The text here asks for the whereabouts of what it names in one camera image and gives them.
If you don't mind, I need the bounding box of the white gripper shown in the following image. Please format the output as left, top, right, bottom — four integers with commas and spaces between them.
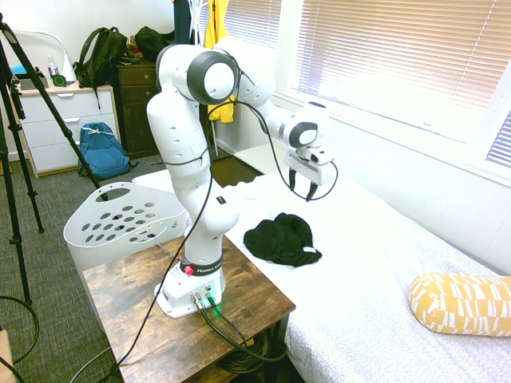
283, 146, 327, 203

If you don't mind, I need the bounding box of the yellow jacket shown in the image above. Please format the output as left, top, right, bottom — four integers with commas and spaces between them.
203, 0, 237, 124

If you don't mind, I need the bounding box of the dark green backpack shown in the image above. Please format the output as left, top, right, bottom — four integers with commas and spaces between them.
73, 26, 129, 109

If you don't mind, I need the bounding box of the brown stuffed toy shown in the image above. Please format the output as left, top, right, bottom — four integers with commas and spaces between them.
126, 35, 144, 61

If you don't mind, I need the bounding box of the white drawer dresser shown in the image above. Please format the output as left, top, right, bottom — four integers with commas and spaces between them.
10, 83, 121, 179

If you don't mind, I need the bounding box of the white circle-patterned bed cover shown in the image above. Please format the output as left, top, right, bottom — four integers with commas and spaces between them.
215, 167, 511, 383

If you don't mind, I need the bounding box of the small white window blind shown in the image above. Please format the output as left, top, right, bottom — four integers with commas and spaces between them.
199, 0, 283, 49

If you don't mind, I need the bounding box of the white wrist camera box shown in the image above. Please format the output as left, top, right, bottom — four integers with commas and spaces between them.
306, 148, 335, 165

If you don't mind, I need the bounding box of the white desk lamp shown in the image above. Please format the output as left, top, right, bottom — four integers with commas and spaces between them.
15, 30, 77, 85

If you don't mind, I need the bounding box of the grey box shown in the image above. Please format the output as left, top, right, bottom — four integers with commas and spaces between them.
15, 75, 50, 92

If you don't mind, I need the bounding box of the dark duffel bag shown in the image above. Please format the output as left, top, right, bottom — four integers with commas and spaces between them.
134, 26, 176, 63

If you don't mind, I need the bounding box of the dark brown wooden dresser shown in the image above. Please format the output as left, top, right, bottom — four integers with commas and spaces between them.
115, 59, 161, 159

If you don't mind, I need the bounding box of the black garment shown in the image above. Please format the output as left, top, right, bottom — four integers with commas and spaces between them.
243, 212, 323, 267

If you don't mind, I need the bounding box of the coiled black cable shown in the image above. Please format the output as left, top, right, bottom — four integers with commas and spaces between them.
215, 333, 289, 375

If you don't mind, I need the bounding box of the grey floor cable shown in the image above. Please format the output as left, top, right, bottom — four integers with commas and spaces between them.
70, 345, 117, 383

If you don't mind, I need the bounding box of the thick black base cable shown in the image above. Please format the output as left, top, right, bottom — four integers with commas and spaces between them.
199, 306, 289, 362
209, 298, 256, 348

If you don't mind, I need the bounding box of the large white window blind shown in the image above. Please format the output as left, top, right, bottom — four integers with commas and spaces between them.
291, 0, 511, 144

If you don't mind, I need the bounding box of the black camera tripod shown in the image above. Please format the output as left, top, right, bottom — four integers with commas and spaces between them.
0, 11, 101, 306

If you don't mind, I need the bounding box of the yellow white patterned pillow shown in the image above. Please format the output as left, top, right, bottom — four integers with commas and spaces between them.
409, 271, 511, 338

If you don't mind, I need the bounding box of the white chair leg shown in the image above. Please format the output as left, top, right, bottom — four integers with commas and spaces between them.
187, 0, 220, 157

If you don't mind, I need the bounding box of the long thin black cable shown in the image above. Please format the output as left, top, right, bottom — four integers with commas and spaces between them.
114, 47, 339, 383

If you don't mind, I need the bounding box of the black floor cable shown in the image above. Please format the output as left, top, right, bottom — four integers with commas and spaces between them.
0, 294, 41, 383

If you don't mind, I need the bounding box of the rustic wooden side table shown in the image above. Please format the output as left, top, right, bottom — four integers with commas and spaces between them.
82, 233, 297, 383

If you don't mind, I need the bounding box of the white perforated laundry basket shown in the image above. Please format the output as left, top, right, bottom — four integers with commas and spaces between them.
62, 181, 192, 276

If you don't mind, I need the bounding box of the blue backpack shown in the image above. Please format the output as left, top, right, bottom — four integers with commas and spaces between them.
77, 121, 139, 180

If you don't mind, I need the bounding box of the narrow white window blind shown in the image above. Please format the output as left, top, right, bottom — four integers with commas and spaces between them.
485, 111, 511, 168

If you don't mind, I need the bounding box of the white cushioned dark wood bench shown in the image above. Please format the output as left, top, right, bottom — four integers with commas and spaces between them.
131, 144, 291, 192

